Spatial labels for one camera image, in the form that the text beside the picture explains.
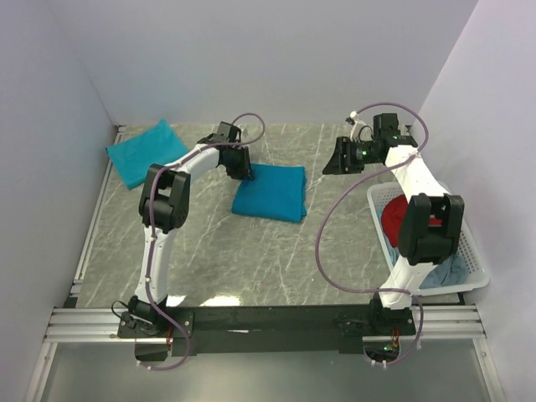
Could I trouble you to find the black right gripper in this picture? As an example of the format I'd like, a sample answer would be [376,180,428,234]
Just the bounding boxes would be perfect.
[322,137,380,175]

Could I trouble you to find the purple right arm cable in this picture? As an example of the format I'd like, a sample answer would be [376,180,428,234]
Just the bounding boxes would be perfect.
[314,101,430,367]

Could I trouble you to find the blue polo t-shirt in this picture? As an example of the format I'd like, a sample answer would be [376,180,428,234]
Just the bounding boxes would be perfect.
[231,164,307,224]

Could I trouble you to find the red t-shirt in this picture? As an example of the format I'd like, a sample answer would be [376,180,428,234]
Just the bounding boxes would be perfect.
[380,195,408,248]

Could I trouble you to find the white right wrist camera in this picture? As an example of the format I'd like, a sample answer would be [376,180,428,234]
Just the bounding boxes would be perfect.
[345,111,373,142]

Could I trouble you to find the aluminium rail frame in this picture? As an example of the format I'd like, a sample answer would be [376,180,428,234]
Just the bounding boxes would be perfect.
[24,125,487,402]

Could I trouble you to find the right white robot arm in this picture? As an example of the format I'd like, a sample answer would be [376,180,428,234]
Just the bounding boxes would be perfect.
[322,113,465,334]

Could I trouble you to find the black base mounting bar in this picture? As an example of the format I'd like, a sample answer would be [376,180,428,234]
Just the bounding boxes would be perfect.
[116,304,378,357]

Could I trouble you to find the white plastic laundry basket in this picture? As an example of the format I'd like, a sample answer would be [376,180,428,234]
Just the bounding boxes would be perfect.
[367,182,490,296]

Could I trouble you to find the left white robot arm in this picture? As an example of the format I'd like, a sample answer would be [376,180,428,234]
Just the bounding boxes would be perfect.
[117,121,253,338]

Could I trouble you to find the folded teal t-shirt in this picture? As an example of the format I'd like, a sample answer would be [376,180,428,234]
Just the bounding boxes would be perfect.
[106,120,188,190]

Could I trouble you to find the light blue t-shirt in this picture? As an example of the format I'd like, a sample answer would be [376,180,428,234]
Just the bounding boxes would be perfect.
[384,238,468,291]

